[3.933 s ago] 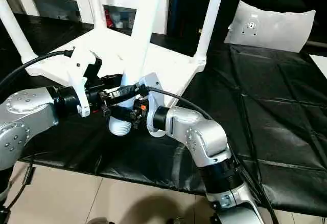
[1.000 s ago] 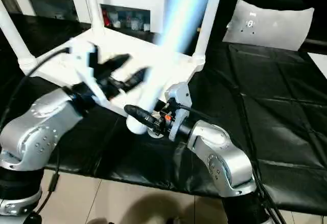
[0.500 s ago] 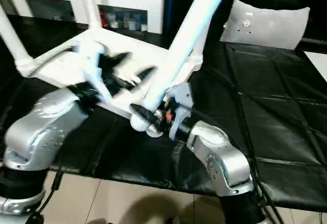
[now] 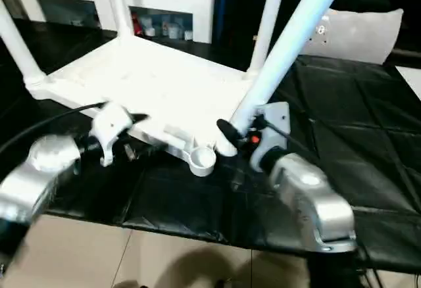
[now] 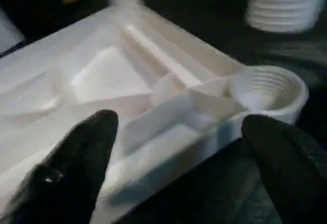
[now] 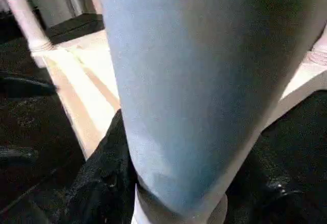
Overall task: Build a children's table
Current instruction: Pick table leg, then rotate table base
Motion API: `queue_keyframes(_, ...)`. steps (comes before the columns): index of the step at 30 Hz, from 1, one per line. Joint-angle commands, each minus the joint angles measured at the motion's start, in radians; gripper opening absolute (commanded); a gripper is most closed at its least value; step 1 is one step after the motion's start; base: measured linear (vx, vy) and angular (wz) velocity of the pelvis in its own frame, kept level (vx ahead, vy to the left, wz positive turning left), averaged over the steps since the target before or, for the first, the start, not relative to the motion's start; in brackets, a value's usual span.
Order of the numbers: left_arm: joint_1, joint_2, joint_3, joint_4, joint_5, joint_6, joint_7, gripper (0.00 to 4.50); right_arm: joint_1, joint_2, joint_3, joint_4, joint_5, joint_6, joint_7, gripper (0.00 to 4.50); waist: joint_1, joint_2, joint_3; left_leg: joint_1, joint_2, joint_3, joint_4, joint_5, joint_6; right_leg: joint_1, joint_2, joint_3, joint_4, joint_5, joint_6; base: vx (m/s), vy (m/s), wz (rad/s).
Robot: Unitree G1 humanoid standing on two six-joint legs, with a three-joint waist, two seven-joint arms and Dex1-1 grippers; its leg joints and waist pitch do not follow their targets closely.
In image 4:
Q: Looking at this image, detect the black rod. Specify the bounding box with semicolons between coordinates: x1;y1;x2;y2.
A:
393;48;421;59

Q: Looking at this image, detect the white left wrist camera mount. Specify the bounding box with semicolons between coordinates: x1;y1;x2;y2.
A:
90;102;134;167

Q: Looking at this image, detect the white plastic table top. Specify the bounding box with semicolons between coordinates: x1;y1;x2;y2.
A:
28;36;257;177

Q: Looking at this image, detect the white flat board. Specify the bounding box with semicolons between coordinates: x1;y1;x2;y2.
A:
394;66;421;101

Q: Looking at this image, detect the black furniture with gold label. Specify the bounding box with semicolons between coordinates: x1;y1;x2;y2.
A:
215;0;421;59

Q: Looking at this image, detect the white plastic table leg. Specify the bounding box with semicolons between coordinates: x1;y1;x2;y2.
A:
0;0;45;90
218;0;353;156
248;0;285;74
110;0;134;41

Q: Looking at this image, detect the grey padded backrest cushion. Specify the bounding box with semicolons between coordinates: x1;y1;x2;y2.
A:
301;7;405;65

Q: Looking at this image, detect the red figurine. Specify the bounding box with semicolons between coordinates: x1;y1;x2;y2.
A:
130;11;141;36

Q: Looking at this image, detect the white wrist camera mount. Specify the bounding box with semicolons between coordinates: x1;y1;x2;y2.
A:
90;102;134;167
248;102;291;173

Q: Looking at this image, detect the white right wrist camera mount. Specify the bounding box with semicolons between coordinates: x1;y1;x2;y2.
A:
248;102;291;173

